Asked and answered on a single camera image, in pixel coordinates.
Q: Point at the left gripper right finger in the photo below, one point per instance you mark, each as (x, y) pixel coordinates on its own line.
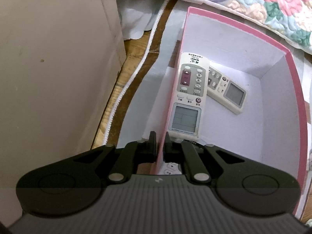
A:
(185, 154)

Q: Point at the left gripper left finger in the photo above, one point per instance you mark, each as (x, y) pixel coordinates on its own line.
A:
(125, 161)

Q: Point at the pink cardboard box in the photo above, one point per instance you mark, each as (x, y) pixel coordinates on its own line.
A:
(245, 186)

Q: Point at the white slim TCL remote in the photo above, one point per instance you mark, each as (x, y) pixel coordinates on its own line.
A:
(170, 169)

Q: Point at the striped checkered rug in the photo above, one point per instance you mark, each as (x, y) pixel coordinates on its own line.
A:
(274, 126)

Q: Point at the white remote maroon buttons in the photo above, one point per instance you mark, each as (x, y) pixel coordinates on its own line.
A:
(187, 104)

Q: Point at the small white display remote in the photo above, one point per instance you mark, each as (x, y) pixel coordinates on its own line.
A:
(225, 91)

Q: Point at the white bed sheet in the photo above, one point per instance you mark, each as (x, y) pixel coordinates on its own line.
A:
(137, 16)

